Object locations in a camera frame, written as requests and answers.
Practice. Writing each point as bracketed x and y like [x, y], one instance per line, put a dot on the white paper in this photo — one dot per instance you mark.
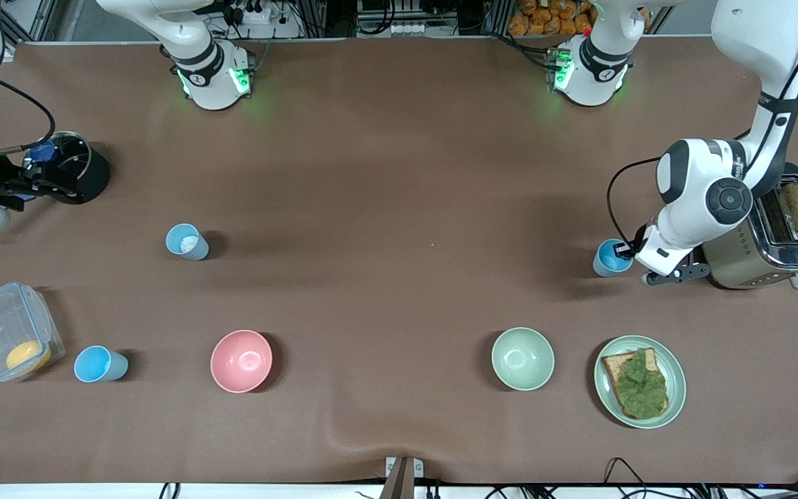
[189, 243]

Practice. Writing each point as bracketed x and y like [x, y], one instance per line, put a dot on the white power strip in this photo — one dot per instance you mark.
[257, 15]

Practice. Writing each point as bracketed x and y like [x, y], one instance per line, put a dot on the orange snack pile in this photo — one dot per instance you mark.
[551, 17]

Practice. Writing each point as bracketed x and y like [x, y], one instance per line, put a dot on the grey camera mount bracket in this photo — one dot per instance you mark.
[399, 482]

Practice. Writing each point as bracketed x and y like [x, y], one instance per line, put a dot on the white terminal block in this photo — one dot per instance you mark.
[409, 28]

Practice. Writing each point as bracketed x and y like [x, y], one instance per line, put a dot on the aluminium frame rail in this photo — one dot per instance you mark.
[42, 17]

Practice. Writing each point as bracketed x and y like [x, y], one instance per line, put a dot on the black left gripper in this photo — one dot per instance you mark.
[638, 242]

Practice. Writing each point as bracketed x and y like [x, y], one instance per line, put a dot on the pale green bowl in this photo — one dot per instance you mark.
[522, 358]

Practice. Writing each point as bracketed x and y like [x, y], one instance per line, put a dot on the orange round food piece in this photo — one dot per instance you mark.
[28, 355]

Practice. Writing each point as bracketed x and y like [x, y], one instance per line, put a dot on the green lettuce leaf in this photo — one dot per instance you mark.
[641, 388]

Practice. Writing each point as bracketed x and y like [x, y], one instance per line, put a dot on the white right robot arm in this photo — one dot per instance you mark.
[205, 69]

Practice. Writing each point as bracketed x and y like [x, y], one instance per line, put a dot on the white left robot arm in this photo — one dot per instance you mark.
[711, 194]

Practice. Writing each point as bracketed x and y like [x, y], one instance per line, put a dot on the pale green plate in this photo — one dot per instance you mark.
[677, 381]

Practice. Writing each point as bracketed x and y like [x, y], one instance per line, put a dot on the silver toaster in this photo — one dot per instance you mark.
[752, 263]

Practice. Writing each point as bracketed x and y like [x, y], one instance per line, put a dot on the blue plastic cup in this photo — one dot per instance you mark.
[94, 364]
[605, 263]

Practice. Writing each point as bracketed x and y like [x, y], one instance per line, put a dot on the brown table mat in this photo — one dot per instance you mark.
[399, 138]

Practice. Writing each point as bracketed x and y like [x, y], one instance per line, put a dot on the toast slice under lettuce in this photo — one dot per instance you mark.
[614, 367]

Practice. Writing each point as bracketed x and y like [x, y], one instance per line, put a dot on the pink bowl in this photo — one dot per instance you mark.
[241, 360]

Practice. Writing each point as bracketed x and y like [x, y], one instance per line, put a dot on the blue cup holding paper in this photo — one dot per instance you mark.
[179, 251]

